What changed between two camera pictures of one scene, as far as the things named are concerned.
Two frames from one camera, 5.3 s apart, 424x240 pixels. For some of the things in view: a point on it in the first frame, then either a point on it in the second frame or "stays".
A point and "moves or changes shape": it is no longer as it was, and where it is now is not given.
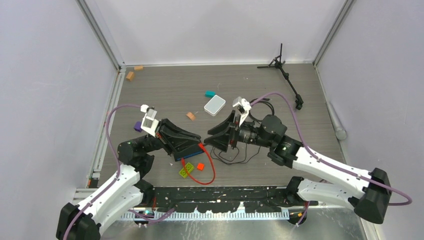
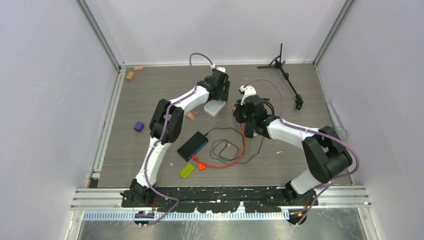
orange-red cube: x=200 y=166 stays
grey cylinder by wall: x=340 y=133 stays
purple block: x=137 y=126 stays
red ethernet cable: x=213 y=165 to x=202 y=166
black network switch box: x=182 y=154 moves or changes shape
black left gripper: x=173 y=138 to x=223 y=95
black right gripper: x=223 y=125 to x=238 y=113
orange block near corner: x=130 y=76 stays
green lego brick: x=189 y=167 stays
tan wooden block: x=191 y=116 stays
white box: x=214 y=105 stays
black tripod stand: x=276 y=63 stays
